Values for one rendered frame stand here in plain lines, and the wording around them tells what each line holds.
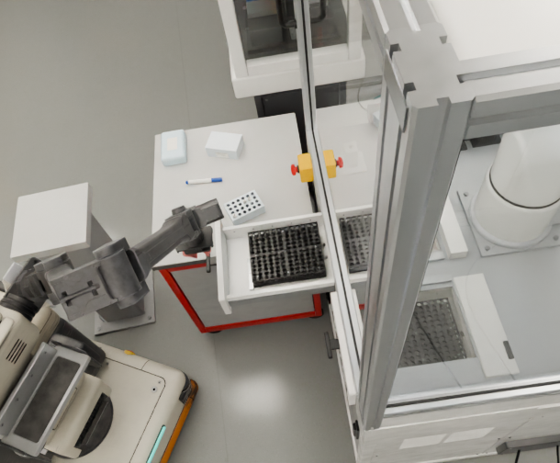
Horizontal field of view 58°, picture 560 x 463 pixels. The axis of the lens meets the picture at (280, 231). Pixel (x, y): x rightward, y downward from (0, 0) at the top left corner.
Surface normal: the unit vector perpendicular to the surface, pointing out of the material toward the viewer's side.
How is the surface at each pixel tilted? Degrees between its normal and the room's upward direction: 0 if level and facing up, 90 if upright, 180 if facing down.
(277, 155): 0
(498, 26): 0
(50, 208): 0
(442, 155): 90
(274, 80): 90
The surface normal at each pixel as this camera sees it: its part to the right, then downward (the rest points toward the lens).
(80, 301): 0.13, 0.14
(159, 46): -0.11, -0.53
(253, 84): 0.11, 0.84
